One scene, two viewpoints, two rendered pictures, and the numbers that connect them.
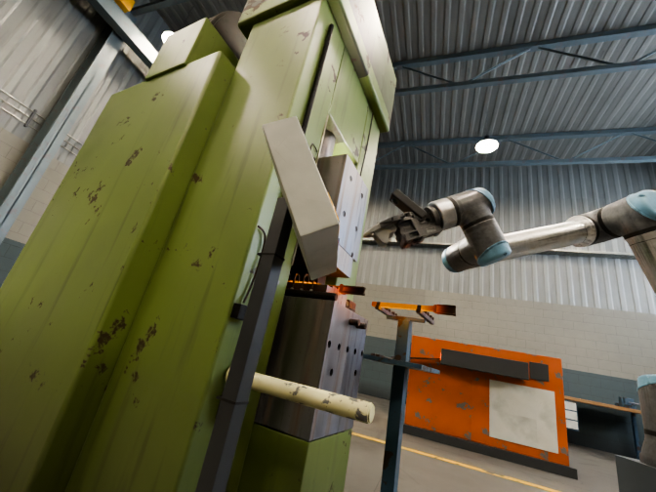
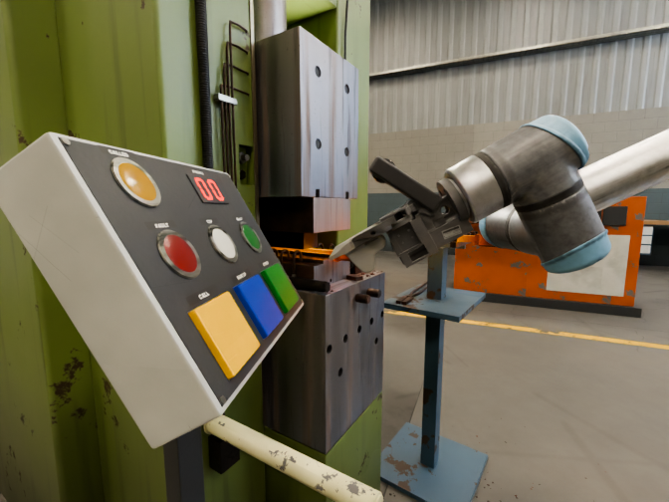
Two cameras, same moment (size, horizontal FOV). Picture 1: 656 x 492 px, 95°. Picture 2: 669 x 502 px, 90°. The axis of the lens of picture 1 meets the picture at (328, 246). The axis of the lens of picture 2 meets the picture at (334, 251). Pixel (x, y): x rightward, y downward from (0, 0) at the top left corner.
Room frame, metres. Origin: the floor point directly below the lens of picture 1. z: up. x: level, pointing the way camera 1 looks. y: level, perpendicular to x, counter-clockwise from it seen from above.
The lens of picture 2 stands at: (0.26, -0.12, 1.14)
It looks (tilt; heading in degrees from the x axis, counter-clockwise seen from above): 7 degrees down; 2
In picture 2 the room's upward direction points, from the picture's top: straight up
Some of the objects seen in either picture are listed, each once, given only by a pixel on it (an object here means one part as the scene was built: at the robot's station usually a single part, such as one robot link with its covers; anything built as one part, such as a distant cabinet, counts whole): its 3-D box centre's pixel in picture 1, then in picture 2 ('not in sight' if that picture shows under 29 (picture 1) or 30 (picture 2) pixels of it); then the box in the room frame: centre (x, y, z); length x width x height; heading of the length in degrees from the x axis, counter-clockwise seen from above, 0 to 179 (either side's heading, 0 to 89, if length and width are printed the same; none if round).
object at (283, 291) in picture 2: not in sight; (279, 288); (0.79, -0.01, 1.01); 0.07 x 0.05 x 0.07; 175
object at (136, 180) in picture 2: not in sight; (137, 182); (0.60, 0.10, 1.16); 0.05 x 0.03 x 0.04; 150
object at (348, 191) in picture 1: (316, 216); (286, 136); (1.37, 0.08, 1.36); 0.42 x 0.39 x 0.40; 60
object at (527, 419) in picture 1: (469, 392); (525, 248); (4.52, -2.34, 0.63); 2.10 x 1.12 x 1.25; 68
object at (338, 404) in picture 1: (293, 391); (282, 457); (0.89, 0.01, 0.62); 0.44 x 0.05 x 0.05; 60
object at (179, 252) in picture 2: not in sight; (180, 254); (0.60, 0.05, 1.09); 0.05 x 0.03 x 0.04; 150
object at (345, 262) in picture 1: (302, 259); (278, 213); (1.33, 0.10, 1.12); 0.42 x 0.20 x 0.10; 60
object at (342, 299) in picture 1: (294, 293); (279, 262); (1.33, 0.10, 0.96); 0.42 x 0.20 x 0.09; 60
